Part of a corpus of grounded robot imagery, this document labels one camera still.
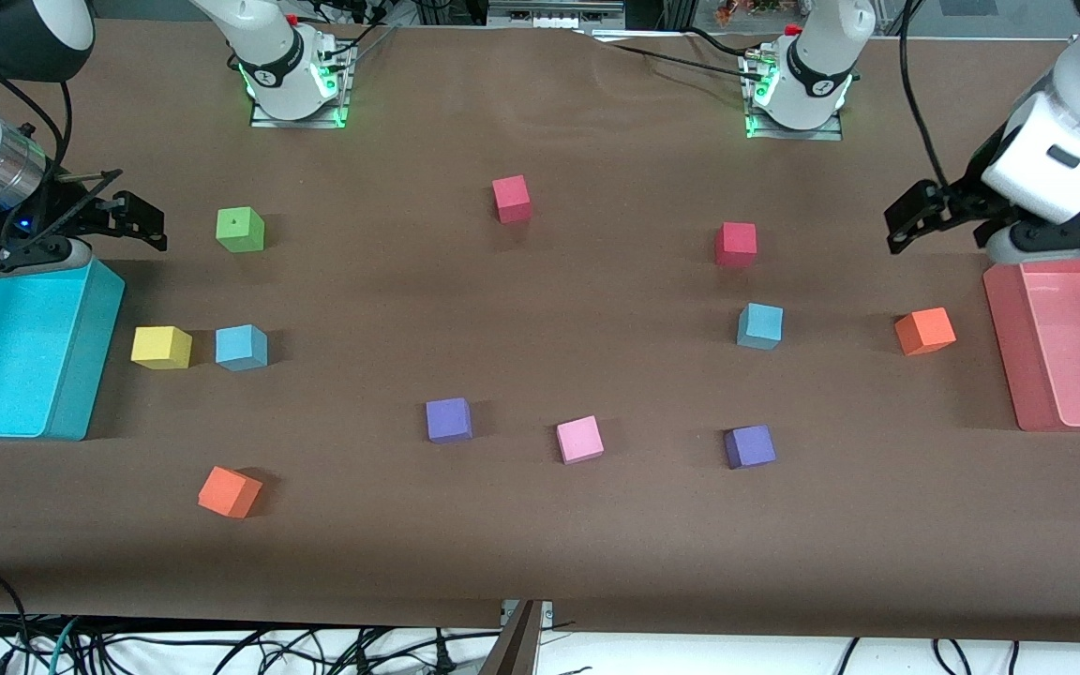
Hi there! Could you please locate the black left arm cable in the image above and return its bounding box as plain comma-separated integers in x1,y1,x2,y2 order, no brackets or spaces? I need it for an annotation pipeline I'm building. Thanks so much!
896,0,952,190

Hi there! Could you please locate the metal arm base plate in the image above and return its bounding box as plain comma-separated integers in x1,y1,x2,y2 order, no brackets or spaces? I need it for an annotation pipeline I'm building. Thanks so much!
250,42,354,129
742,49,846,142

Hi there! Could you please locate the red foam block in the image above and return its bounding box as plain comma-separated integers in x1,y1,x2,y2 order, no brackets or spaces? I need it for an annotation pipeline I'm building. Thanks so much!
715,222,758,268
491,175,533,224

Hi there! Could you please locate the light blue foam block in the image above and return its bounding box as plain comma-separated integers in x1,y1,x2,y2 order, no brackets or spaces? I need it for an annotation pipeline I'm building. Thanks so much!
216,324,269,372
737,303,784,351

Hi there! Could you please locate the yellow foam block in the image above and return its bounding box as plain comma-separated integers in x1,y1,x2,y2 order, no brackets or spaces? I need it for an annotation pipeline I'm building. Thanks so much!
131,326,193,370

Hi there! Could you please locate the teal floor cable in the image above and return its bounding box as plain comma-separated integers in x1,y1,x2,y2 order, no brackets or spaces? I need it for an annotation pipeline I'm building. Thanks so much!
46,614,83,675

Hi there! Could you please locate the pink plastic bin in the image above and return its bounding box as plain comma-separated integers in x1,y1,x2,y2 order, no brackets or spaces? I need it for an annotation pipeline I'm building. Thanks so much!
982,253,1080,432

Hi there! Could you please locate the orange foam block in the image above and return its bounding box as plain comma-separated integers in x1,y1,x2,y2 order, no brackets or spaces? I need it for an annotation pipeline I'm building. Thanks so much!
894,307,957,356
198,466,263,519

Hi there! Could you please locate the cyan plastic bin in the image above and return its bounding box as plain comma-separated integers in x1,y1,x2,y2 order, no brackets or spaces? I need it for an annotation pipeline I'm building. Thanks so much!
0,258,127,442

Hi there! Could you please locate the pink foam block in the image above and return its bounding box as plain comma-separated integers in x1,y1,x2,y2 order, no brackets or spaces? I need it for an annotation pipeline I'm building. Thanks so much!
556,415,605,465

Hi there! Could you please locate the brown table cover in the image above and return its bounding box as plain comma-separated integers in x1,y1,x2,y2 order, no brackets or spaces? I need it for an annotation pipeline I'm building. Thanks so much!
0,19,1080,644

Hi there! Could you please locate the dark table leg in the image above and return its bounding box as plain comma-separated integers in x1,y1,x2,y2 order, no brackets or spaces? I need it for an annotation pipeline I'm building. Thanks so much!
479,600,546,675

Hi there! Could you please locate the grey background device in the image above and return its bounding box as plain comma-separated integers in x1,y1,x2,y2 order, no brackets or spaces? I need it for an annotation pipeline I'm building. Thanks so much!
487,0,626,29

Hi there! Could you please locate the purple foam block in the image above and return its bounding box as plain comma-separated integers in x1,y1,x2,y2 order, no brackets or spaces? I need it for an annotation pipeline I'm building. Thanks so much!
724,425,777,470
426,397,473,444

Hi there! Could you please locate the black cable on table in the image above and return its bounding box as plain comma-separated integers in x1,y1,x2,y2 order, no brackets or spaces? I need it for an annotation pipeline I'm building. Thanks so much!
587,34,758,78

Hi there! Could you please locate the green foam block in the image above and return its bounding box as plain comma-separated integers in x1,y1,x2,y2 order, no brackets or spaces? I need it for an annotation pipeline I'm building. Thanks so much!
216,207,266,254

